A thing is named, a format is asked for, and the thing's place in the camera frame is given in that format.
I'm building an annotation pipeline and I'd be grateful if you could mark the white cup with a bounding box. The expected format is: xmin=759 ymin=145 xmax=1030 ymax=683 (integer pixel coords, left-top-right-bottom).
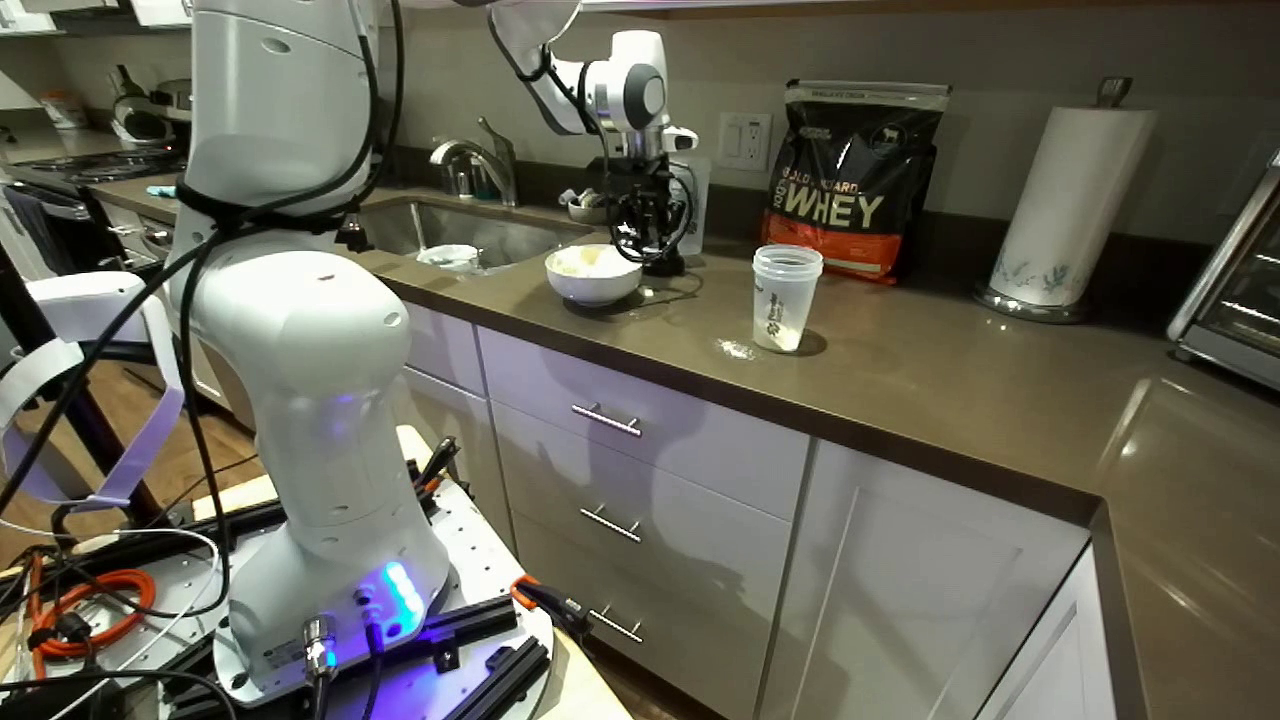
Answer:
xmin=416 ymin=238 xmax=487 ymax=274

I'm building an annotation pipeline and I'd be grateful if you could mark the steel kitchen sink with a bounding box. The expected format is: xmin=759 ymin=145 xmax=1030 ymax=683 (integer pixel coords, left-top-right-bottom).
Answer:
xmin=356 ymin=197 xmax=582 ymax=274

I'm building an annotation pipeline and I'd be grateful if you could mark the tall clear shaker bottle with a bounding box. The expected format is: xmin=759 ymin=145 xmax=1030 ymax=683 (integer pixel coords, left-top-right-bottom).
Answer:
xmin=673 ymin=152 xmax=715 ymax=258

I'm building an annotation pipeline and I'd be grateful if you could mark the red handled tool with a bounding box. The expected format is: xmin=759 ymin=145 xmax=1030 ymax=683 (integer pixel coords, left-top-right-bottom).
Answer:
xmin=411 ymin=436 xmax=464 ymax=505
xmin=512 ymin=571 xmax=592 ymax=638

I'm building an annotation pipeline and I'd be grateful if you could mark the chrome sink faucet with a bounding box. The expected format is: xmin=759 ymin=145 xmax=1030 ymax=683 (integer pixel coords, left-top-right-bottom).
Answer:
xmin=424 ymin=117 xmax=520 ymax=213

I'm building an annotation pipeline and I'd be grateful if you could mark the black clamp bar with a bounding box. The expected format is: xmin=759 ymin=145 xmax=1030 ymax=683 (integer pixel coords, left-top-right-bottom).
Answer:
xmin=397 ymin=591 xmax=520 ymax=654
xmin=445 ymin=635 xmax=551 ymax=720

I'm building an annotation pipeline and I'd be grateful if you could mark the white wall outlet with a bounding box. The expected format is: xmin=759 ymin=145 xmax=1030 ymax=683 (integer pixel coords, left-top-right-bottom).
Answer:
xmin=715 ymin=106 xmax=775 ymax=174

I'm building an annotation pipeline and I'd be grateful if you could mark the perforated robot base table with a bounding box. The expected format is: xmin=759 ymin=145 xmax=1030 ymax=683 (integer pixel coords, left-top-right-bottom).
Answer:
xmin=0 ymin=422 xmax=637 ymax=720

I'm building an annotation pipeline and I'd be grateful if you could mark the white bowl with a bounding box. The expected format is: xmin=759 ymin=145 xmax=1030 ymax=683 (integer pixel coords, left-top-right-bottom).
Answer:
xmin=538 ymin=238 xmax=647 ymax=311

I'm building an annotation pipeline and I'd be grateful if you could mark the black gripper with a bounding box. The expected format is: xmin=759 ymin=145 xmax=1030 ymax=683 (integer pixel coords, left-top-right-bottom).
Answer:
xmin=612 ymin=149 xmax=701 ymax=279

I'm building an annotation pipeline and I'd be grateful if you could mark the black whey protein bag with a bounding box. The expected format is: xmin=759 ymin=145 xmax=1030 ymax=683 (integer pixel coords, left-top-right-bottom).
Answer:
xmin=754 ymin=75 xmax=954 ymax=288

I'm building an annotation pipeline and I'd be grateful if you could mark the white base cabinet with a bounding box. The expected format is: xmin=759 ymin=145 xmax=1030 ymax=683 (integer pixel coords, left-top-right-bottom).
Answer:
xmin=397 ymin=283 xmax=1117 ymax=720

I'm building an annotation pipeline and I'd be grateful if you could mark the short clear shaker bottle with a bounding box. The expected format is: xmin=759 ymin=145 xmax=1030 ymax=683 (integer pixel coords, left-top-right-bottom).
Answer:
xmin=749 ymin=238 xmax=827 ymax=356

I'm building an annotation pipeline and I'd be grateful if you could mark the orange cable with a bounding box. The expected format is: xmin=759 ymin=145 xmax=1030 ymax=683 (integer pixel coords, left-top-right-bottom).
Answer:
xmin=23 ymin=562 xmax=160 ymax=666

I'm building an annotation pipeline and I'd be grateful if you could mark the silver toaster oven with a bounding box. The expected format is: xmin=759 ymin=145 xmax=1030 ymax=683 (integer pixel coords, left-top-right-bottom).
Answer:
xmin=1163 ymin=152 xmax=1280 ymax=396

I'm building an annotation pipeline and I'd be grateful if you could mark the metal drawer handle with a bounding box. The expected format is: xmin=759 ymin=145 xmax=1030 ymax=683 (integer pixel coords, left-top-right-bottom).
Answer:
xmin=582 ymin=598 xmax=647 ymax=651
xmin=574 ymin=496 xmax=647 ymax=549
xmin=567 ymin=396 xmax=647 ymax=443

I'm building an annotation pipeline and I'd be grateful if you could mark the metal paper towel holder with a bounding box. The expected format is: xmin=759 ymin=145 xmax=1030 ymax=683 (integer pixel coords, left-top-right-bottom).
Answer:
xmin=980 ymin=71 xmax=1136 ymax=324

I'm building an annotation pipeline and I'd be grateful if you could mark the small metal sink accessory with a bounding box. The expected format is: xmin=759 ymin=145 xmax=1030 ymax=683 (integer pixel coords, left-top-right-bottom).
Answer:
xmin=554 ymin=182 xmax=619 ymax=224

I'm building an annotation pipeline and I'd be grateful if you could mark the white curved strap frame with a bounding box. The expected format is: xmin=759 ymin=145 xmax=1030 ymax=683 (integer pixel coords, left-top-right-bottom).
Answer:
xmin=0 ymin=271 xmax=187 ymax=513

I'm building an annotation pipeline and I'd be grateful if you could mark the white paper towel roll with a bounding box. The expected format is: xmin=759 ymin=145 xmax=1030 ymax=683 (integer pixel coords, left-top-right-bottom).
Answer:
xmin=988 ymin=103 xmax=1159 ymax=311

